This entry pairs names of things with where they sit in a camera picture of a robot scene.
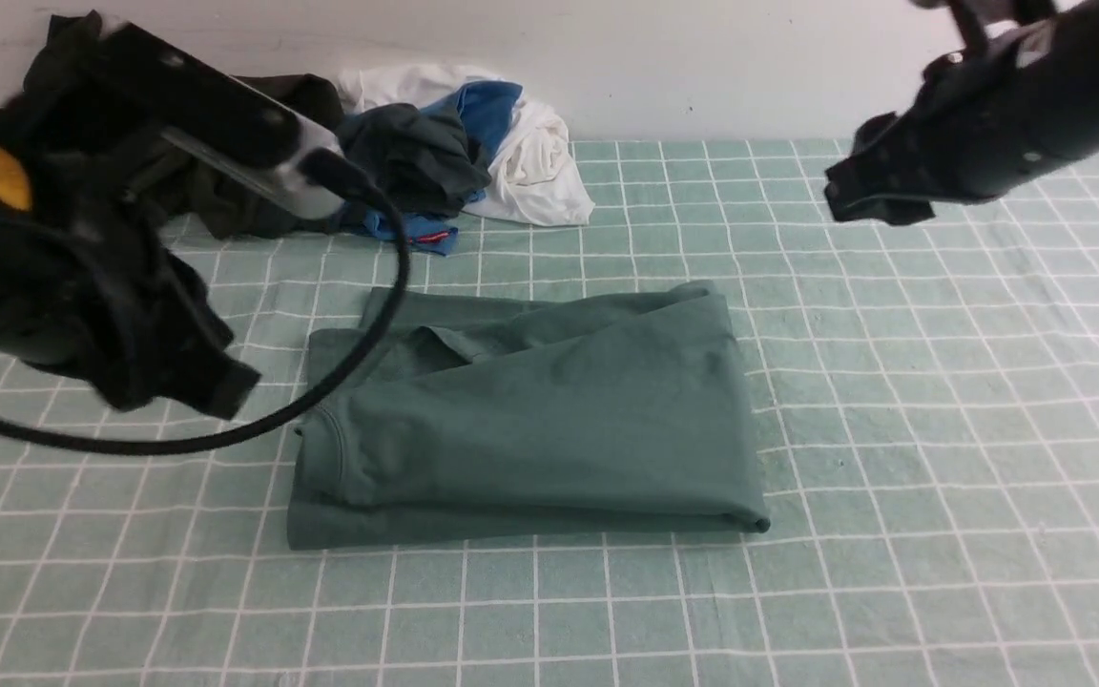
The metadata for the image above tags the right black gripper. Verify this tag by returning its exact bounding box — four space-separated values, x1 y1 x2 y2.
823 48 999 226

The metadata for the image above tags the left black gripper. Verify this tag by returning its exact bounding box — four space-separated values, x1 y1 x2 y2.
0 196 260 419

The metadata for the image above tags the green long-sleeved shirt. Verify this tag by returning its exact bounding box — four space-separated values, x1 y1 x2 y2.
286 281 771 551

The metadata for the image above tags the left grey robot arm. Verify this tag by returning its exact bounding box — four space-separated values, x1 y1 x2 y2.
0 145 260 419

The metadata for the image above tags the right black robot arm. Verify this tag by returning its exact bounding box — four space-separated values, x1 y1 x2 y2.
824 1 1099 226

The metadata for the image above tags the dark olive crumpled garment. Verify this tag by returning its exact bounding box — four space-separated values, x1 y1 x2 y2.
0 11 344 223

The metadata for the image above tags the dark grey crumpled garment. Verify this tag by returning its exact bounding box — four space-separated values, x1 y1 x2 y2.
335 103 491 220

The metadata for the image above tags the white crumpled garment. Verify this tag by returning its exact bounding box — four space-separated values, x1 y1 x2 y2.
338 64 596 228

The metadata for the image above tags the blue crumpled garment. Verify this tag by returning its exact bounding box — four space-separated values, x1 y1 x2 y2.
359 80 524 257

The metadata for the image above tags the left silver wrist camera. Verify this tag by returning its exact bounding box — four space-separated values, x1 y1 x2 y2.
92 21 398 222

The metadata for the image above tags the black camera cable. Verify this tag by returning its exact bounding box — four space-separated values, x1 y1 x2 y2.
0 153 412 456

